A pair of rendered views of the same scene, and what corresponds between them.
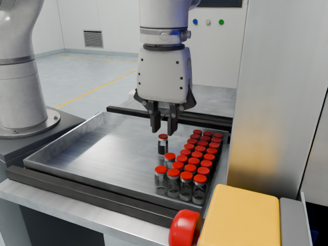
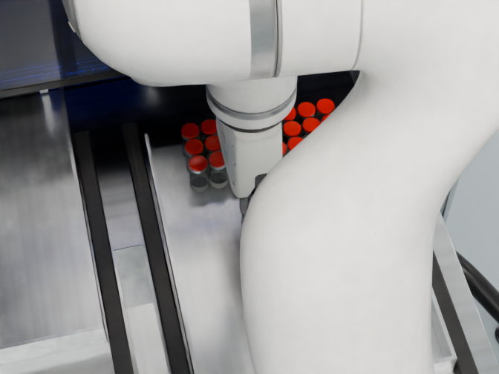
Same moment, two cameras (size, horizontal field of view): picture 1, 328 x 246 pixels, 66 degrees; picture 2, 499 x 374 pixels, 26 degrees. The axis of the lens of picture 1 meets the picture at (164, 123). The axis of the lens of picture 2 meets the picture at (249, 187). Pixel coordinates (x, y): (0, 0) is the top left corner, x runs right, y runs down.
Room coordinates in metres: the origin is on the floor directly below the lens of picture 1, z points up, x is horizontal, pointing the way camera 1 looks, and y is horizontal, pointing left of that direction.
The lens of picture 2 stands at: (0.81, 0.51, 1.92)
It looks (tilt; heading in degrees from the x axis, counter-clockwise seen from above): 58 degrees down; 236
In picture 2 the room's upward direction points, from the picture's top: straight up
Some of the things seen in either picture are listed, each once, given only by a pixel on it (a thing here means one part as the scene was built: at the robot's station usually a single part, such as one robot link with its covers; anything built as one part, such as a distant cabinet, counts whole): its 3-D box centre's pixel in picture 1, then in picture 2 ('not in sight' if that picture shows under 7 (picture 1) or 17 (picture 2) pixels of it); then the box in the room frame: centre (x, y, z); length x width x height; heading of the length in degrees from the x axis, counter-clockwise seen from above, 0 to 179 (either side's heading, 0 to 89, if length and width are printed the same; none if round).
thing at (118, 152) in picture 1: (136, 151); (289, 247); (0.46, 0.06, 0.90); 0.34 x 0.26 x 0.04; 69
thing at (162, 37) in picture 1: (165, 35); (250, 84); (0.47, 0.00, 1.13); 0.09 x 0.08 x 0.03; 68
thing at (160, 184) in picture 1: (160, 179); not in sight; (0.35, 0.01, 0.90); 0.02 x 0.02 x 0.05
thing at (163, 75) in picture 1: (163, 71); (251, 125); (0.47, 0.00, 1.07); 0.10 x 0.07 x 0.11; 68
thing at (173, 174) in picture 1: (186, 158); (266, 160); (0.42, -0.04, 0.90); 0.18 x 0.02 x 0.05; 159
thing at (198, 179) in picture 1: (209, 163); (258, 129); (0.40, -0.09, 0.90); 0.18 x 0.02 x 0.05; 159
